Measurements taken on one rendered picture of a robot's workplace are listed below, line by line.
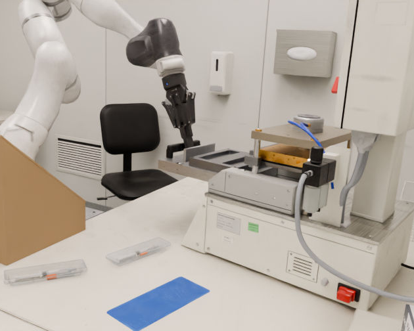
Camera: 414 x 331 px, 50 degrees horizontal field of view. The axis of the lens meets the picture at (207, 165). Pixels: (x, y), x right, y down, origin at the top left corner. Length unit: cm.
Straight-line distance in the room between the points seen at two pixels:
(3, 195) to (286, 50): 183
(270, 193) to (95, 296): 47
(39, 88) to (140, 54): 32
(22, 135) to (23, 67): 262
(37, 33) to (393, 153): 110
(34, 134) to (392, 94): 96
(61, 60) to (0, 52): 278
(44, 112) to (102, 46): 204
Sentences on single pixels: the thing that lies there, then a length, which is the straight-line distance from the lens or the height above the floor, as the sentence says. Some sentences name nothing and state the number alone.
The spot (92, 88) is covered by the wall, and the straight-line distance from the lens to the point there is 348.
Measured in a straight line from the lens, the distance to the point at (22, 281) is 113.
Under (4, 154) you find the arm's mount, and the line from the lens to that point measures 116.
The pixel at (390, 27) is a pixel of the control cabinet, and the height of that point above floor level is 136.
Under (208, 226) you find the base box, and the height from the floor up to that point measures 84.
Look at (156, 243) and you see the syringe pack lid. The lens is 127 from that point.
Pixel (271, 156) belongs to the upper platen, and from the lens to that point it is 115.
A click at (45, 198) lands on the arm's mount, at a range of 127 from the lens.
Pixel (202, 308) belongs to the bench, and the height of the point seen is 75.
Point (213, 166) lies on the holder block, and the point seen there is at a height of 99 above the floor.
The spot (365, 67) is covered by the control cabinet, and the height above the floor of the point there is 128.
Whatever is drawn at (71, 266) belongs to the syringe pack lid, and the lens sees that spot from 116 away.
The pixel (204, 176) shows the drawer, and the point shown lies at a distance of 127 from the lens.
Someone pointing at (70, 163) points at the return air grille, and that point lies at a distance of 373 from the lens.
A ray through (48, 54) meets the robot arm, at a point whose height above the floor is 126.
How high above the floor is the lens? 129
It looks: 14 degrees down
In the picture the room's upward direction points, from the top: 3 degrees clockwise
